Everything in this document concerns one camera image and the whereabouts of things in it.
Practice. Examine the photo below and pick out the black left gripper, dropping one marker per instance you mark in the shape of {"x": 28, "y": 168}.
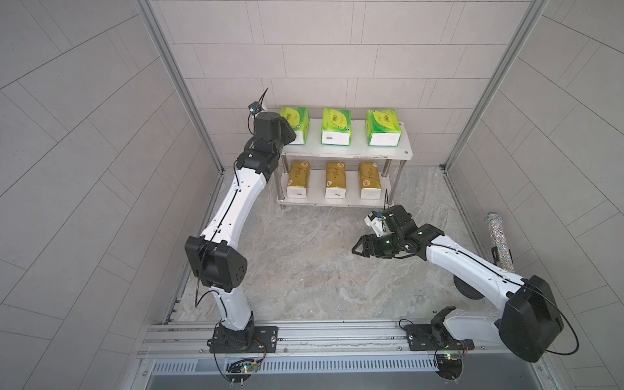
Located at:
{"x": 282, "y": 129}

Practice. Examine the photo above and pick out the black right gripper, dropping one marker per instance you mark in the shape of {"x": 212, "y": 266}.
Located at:
{"x": 373, "y": 247}

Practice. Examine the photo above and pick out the green tissue pack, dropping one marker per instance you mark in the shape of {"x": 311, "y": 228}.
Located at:
{"x": 336, "y": 127}
{"x": 299, "y": 119}
{"x": 383, "y": 128}

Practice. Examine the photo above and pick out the gold tissue pack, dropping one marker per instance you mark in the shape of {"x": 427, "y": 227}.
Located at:
{"x": 369, "y": 180}
{"x": 336, "y": 183}
{"x": 298, "y": 182}

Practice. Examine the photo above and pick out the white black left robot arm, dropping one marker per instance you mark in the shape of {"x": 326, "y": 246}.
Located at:
{"x": 213, "y": 255}

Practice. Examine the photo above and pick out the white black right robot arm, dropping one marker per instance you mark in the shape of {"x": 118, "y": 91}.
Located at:
{"x": 526, "y": 319}

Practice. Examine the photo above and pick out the white two-tier metal shelf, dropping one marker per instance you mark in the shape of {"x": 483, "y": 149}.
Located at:
{"x": 317, "y": 154}

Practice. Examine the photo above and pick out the black round stand base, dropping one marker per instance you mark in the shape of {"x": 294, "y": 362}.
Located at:
{"x": 466, "y": 290}

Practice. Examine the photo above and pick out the glitter tube on stand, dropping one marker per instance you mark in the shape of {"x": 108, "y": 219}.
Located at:
{"x": 500, "y": 249}

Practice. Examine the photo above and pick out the right controller circuit board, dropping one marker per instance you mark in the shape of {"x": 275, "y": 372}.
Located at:
{"x": 449, "y": 366}

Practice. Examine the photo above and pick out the controller circuit board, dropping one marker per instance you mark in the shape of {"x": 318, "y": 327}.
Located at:
{"x": 240, "y": 371}
{"x": 449, "y": 366}

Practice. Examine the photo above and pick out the left controller circuit board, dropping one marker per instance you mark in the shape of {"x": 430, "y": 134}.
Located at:
{"x": 240, "y": 371}

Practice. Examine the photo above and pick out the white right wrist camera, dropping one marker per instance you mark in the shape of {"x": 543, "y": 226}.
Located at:
{"x": 375, "y": 220}

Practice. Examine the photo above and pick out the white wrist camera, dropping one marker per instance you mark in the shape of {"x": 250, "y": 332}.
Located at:
{"x": 375, "y": 220}
{"x": 256, "y": 108}

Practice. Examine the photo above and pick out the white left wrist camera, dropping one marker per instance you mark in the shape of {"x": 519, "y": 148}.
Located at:
{"x": 256, "y": 108}

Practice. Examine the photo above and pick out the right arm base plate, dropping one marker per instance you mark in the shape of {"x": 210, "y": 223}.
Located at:
{"x": 426, "y": 337}

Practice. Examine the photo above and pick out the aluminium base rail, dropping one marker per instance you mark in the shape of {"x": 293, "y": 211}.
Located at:
{"x": 307, "y": 339}

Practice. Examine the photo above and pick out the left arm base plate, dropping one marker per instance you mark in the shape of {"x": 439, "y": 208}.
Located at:
{"x": 251, "y": 340}

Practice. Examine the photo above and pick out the aluminium corner frame post left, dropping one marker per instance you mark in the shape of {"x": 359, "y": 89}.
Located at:
{"x": 156, "y": 34}

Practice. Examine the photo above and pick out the aluminium corner frame post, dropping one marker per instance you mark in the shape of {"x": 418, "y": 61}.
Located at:
{"x": 520, "y": 36}
{"x": 156, "y": 34}

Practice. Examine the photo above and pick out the aluminium corner frame post right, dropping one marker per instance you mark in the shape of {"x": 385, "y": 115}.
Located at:
{"x": 520, "y": 36}

